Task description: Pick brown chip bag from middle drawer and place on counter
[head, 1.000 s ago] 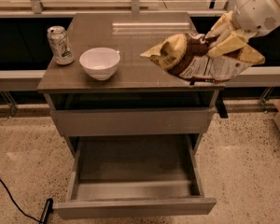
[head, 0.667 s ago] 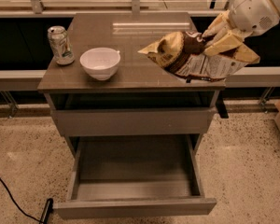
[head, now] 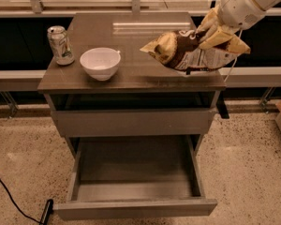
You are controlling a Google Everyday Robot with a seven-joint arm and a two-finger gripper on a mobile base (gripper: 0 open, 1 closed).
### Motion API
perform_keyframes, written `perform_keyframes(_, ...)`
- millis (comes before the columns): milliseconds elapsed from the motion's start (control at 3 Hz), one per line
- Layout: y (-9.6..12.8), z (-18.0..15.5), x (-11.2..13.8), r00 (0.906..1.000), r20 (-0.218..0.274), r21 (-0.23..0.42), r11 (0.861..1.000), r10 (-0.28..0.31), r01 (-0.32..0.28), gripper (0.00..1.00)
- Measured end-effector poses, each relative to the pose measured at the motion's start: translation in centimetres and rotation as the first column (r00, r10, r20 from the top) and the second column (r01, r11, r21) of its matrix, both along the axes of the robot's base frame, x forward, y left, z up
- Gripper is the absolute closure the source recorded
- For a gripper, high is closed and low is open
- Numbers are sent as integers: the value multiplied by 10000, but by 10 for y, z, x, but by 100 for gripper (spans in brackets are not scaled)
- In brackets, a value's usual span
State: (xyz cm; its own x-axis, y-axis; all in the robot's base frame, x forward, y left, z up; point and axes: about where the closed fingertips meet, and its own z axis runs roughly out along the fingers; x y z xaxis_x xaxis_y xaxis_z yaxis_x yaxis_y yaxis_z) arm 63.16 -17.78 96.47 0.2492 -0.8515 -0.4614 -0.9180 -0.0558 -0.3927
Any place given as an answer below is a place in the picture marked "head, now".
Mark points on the white ceramic bowl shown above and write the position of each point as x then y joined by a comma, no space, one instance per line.
100,63

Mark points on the brown chip bag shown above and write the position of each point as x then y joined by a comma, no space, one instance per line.
179,50

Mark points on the metal glass railing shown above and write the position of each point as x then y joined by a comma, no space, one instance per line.
115,0

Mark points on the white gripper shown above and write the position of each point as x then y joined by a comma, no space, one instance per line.
237,10

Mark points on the open middle drawer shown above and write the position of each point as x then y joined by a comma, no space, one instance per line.
135,177

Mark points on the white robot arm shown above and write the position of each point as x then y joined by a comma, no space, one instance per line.
222,22

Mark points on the grey drawer cabinet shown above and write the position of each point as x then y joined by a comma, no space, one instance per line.
140,83

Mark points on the grey top drawer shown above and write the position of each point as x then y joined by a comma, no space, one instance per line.
114,123

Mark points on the green white soda can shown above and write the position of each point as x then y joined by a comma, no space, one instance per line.
61,48

